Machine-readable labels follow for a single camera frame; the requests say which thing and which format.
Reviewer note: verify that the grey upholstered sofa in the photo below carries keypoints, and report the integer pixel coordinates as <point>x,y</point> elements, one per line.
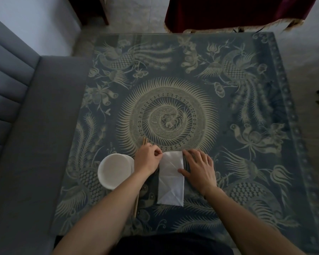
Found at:
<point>24,146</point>

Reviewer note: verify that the person's left forearm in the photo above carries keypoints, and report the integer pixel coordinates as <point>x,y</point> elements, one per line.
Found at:
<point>106,217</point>

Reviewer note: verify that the person's right little finger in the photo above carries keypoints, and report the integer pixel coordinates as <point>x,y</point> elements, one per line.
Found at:
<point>212,168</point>

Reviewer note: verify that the person's right middle finger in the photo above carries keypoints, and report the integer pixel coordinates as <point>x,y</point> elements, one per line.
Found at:
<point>198,156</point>

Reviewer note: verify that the blue patterned tablecloth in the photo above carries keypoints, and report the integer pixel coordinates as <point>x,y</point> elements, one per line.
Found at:
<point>191,103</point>

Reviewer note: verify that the person's left hand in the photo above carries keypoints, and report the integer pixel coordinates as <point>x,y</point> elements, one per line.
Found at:
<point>145,160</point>

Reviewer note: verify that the person's left thumb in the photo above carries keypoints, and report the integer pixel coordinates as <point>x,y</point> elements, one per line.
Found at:
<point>156,157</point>

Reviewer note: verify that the person's right thumb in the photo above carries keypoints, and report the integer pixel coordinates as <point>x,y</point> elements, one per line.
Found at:
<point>184,172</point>

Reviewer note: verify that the white paper napkin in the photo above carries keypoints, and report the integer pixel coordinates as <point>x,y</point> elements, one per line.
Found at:
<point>171,183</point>

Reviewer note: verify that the white bowl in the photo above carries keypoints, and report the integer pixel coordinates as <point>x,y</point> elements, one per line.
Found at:
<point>114,171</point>

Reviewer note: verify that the dark red fringed cloth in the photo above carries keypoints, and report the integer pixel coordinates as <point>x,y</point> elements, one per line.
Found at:
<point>236,11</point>

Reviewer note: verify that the person's right hand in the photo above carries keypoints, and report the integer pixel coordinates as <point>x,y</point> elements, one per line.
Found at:
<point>202,175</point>

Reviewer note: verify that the person's right forearm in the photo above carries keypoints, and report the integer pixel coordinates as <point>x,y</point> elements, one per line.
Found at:
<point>244,225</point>

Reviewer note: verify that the wooden chopstick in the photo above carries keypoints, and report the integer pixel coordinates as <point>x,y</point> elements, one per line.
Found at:
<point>143,142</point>

